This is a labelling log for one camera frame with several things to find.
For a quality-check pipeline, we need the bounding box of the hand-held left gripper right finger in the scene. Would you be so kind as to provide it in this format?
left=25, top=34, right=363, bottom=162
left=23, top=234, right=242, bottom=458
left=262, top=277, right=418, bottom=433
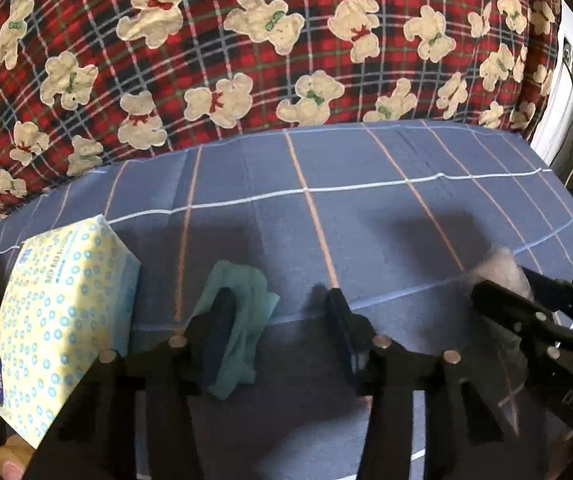
left=323, top=287, right=513, bottom=480

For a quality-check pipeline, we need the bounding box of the clear bag of cotton balls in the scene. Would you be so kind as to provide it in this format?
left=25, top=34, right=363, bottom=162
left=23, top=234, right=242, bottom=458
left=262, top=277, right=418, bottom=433
left=469, top=246, right=572, bottom=436

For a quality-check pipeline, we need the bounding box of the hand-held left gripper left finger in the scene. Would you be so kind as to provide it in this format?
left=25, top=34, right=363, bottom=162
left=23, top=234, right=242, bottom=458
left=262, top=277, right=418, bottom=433
left=20, top=287, right=240, bottom=480

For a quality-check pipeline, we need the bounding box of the round gold tin pink label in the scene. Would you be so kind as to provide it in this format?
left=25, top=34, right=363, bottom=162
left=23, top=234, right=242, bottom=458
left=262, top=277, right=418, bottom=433
left=0, top=434, right=35, bottom=480

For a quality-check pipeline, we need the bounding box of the teal cloth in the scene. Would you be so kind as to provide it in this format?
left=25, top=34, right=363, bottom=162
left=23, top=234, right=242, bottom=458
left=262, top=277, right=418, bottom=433
left=186, top=260, right=281, bottom=402

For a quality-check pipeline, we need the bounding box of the red plaid bear print blanket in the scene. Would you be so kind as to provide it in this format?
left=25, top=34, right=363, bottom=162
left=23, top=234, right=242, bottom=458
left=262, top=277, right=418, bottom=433
left=0, top=0, right=563, bottom=246

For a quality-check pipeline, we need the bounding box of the yellow blue dotted tissue pack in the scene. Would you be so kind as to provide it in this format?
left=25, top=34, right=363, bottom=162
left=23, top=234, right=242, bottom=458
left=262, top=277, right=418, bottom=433
left=0, top=214, right=142, bottom=450

